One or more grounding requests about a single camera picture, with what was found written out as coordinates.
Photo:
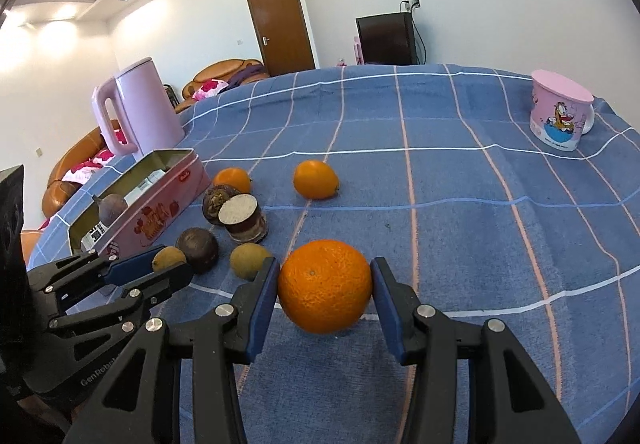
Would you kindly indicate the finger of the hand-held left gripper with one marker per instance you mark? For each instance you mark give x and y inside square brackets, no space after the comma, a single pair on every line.
[165,281]
[132,266]

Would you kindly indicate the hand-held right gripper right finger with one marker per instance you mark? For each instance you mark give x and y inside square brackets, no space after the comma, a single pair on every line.
[387,309]

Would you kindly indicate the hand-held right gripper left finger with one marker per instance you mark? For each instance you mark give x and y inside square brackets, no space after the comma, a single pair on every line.
[265,304]

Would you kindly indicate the yellow-brown round fruit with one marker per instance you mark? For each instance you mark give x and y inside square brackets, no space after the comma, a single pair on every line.
[248,260]
[167,255]

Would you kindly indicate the large orange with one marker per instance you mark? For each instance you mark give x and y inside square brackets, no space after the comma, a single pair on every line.
[325,291]

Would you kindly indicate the pink tin box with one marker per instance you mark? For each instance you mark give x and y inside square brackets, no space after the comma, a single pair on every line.
[165,209]

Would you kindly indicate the dark round passion fruit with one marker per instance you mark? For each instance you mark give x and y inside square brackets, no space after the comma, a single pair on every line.
[197,249]

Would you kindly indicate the black and white printed card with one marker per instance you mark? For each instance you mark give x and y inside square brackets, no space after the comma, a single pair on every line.
[95,235]

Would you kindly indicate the dark purple fruit with stem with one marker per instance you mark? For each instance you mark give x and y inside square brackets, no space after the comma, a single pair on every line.
[111,208]

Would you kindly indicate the white packet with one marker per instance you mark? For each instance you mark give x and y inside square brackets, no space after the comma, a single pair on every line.
[145,184]

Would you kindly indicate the long orange leather sofa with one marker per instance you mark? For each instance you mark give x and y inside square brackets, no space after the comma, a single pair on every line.
[62,189]

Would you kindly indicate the pink floral cushion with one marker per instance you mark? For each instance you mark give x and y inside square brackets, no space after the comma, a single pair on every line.
[87,169]
[210,88]

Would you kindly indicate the small orange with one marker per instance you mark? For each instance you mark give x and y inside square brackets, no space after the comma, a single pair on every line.
[232,179]
[316,179]

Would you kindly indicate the pink electric kettle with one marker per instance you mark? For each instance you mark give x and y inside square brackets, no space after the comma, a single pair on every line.
[145,114]

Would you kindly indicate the dark chair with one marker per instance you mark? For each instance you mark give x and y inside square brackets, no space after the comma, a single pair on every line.
[170,96]

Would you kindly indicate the small orange leather sofa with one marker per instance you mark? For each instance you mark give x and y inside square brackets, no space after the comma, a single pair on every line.
[220,69]

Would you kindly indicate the purple blanket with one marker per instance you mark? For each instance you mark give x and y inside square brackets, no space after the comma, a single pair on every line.
[245,74]

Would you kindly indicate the pink bag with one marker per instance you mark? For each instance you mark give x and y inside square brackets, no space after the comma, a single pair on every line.
[357,51]

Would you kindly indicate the pink cartoon mug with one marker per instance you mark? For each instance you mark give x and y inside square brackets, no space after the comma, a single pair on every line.
[557,111]

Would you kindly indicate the black television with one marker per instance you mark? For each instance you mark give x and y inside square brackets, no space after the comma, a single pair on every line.
[387,39]

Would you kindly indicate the brown wooden door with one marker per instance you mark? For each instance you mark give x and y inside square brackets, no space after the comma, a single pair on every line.
[280,29]

